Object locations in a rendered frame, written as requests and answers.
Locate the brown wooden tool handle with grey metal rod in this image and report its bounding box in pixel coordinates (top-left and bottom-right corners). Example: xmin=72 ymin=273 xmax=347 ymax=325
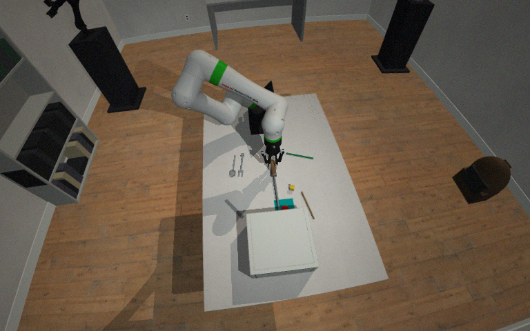
xmin=271 ymin=160 xmax=280 ymax=210

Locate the teal square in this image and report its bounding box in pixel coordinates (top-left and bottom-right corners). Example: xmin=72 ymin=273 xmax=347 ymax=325
xmin=274 ymin=198 xmax=295 ymax=210

